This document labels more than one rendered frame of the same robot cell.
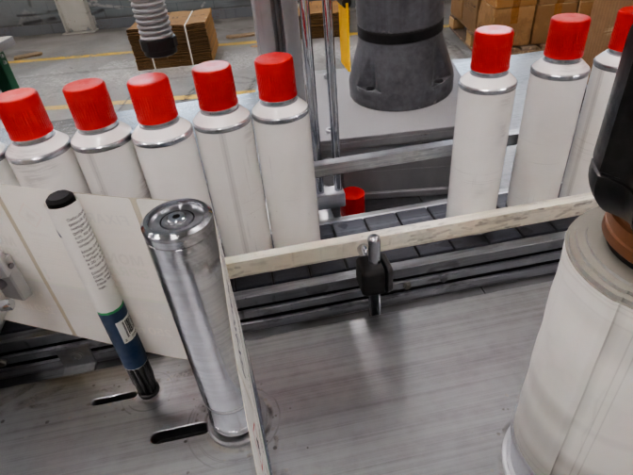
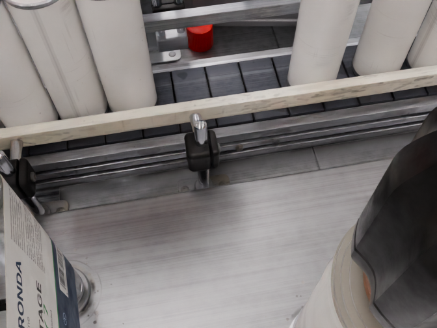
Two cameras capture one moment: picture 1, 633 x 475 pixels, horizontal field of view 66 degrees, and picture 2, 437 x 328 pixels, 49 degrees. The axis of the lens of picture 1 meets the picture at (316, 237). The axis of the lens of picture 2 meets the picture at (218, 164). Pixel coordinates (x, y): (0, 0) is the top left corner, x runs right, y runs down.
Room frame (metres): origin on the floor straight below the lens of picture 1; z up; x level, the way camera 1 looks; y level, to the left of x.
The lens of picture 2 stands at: (0.09, -0.05, 1.29)
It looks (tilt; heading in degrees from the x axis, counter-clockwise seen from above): 59 degrees down; 357
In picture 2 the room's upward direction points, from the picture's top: 1 degrees counter-clockwise
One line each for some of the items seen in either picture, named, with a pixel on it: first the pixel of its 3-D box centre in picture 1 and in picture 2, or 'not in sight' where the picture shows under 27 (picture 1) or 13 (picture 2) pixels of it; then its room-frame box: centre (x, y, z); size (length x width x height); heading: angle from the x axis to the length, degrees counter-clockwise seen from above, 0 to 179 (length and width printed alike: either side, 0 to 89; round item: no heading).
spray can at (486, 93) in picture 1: (479, 138); (328, 7); (0.44, -0.17, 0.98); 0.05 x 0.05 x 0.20
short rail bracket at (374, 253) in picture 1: (375, 286); (203, 159); (0.34, -0.05, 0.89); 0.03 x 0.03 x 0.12; 7
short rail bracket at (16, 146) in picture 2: not in sight; (23, 172); (0.33, 0.12, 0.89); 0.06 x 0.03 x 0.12; 7
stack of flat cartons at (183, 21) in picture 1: (175, 38); not in sight; (4.43, 1.03, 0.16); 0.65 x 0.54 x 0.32; 91
